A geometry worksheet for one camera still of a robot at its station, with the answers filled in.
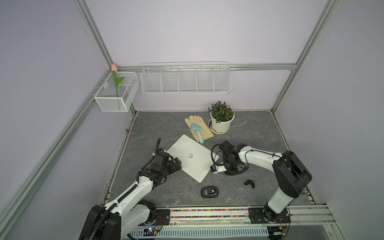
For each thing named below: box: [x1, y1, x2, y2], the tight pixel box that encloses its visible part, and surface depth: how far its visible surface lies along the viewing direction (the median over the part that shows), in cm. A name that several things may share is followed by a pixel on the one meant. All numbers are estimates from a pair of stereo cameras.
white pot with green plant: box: [207, 100, 236, 133], surface depth 99 cm
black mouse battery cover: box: [243, 179, 256, 189], surface depth 86 cm
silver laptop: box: [166, 134, 220, 183], surface depth 95 cm
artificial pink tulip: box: [111, 63, 125, 98], surface depth 91 cm
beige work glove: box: [184, 115, 214, 142], surface depth 113 cm
